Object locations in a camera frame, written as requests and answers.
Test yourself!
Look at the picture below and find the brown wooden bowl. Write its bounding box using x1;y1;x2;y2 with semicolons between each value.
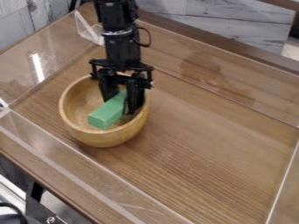
59;75;149;148

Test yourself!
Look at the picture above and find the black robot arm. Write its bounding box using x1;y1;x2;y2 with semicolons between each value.
88;0;153;114

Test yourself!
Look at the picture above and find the black cable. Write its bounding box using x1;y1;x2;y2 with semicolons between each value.
0;201;28;224

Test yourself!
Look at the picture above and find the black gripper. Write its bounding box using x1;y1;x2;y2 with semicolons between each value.
88;30;153;115

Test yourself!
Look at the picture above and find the clear acrylic corner bracket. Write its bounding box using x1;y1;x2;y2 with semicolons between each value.
73;10;104;46

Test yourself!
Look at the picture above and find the green rectangular block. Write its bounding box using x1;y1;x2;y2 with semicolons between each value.
88;90;127;130

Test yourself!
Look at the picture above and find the clear acrylic tray wall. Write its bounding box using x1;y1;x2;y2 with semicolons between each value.
0;13;299;224

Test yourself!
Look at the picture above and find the black table leg bracket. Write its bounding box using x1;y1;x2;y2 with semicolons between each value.
25;181;68;224

